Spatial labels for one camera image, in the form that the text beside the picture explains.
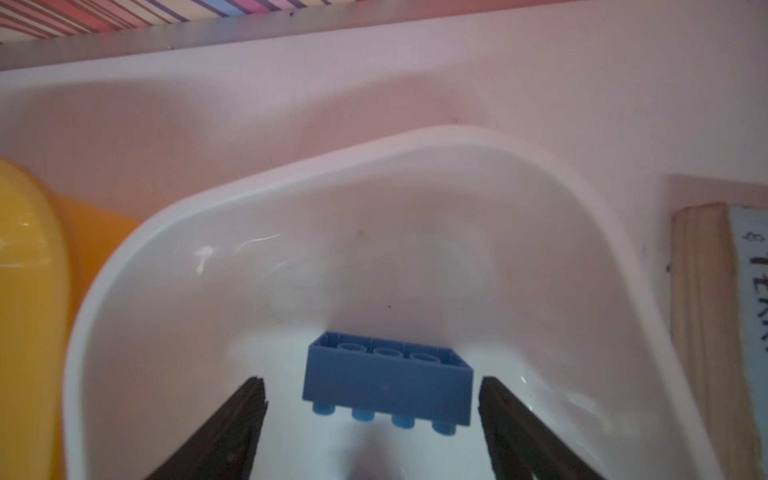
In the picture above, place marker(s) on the paperback book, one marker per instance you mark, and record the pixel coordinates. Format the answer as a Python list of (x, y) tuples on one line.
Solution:
[(707, 336)]

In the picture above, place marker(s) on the middle yellow plastic bin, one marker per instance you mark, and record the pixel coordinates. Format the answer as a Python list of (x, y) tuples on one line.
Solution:
[(52, 248)]

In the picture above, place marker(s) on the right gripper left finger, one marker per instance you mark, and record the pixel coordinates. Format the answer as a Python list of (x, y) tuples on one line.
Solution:
[(225, 446)]

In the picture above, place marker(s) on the blue lego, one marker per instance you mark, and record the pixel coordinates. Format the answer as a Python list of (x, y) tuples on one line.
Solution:
[(405, 381)]

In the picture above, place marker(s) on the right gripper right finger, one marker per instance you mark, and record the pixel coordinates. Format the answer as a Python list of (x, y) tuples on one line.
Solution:
[(520, 445)]

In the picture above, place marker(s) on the white plastic bin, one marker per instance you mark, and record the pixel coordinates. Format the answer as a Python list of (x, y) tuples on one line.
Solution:
[(447, 236)]

